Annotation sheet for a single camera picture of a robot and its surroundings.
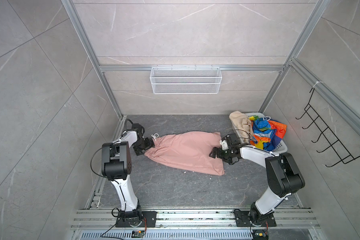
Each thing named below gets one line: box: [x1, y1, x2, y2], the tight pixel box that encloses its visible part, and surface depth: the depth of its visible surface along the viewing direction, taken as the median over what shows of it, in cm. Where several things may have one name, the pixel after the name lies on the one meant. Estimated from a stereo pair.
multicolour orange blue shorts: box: [249, 115, 288, 152], surface depth 98 cm
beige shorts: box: [229, 111, 254, 144], surface depth 99 cm
